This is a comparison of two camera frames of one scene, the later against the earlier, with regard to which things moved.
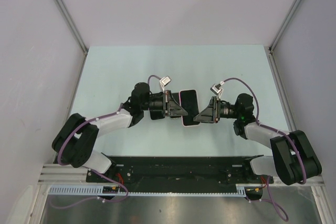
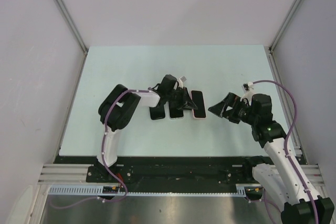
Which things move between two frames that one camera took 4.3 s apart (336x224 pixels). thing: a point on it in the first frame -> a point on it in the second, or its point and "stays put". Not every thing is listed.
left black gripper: x=170 y=106 -> x=188 y=103
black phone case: x=157 y=114 stays put
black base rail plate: x=179 y=171 stays put
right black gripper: x=212 y=113 -> x=219 y=108
